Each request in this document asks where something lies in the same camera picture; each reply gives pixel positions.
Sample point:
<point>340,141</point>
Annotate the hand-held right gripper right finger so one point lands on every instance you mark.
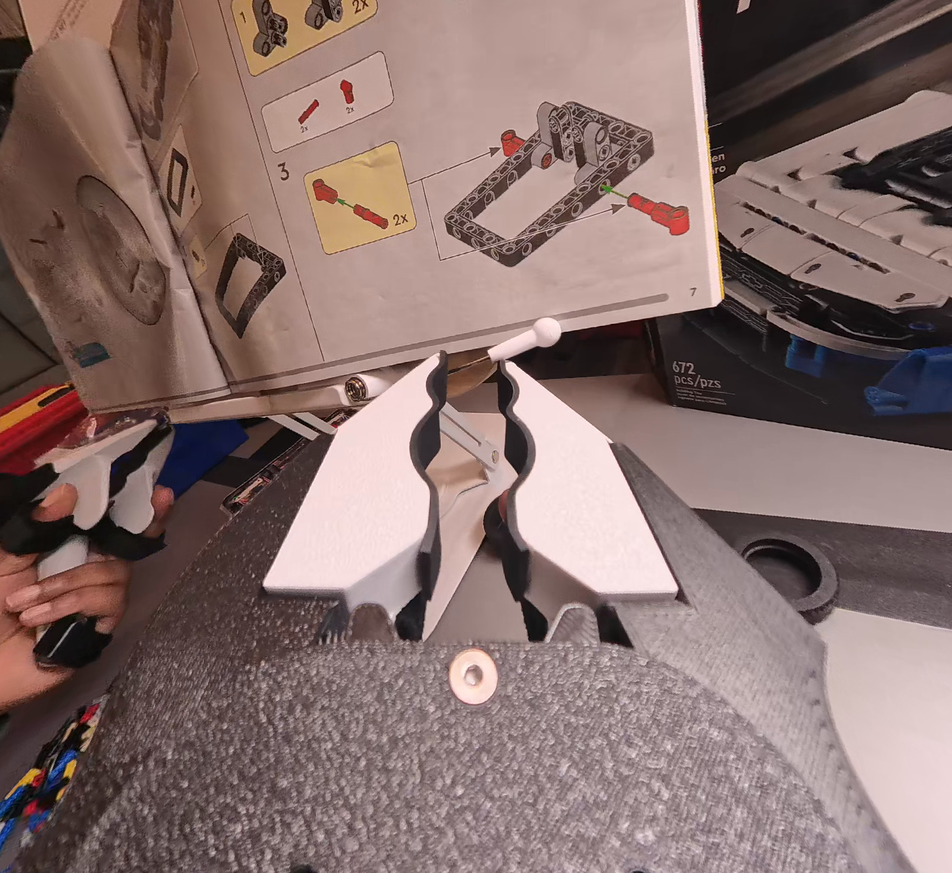
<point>587,516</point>

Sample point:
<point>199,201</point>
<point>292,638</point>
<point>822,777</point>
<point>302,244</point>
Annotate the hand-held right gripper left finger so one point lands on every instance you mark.
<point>357,516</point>

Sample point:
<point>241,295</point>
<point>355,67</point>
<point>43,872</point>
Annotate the black rubber lego tire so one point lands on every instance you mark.
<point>788,575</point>

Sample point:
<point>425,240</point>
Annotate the pile of small lego pieces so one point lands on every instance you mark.
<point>44,776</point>

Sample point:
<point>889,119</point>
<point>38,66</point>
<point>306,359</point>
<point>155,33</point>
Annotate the lego instruction booklet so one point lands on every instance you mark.
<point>446,107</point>

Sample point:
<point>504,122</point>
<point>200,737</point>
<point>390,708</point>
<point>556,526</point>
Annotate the black lego set box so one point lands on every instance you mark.
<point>818,33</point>

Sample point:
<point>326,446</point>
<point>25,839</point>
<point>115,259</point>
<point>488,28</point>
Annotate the person's left hand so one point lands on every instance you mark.
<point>59,605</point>

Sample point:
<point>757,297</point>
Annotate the person's right hand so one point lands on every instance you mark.
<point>500,512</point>

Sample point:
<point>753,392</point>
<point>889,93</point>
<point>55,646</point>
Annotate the colourful sticker sheet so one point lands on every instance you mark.
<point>260,486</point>

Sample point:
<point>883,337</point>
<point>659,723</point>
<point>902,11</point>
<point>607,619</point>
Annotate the red plastic bin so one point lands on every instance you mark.
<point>30,434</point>

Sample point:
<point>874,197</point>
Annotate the clear plastic bag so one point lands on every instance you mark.
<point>111,428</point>

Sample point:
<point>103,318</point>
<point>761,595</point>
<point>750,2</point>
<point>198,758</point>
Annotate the blue plastic bin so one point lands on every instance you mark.
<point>208,453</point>

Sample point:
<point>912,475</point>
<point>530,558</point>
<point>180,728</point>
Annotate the white book stand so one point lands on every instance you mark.
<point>520,345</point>

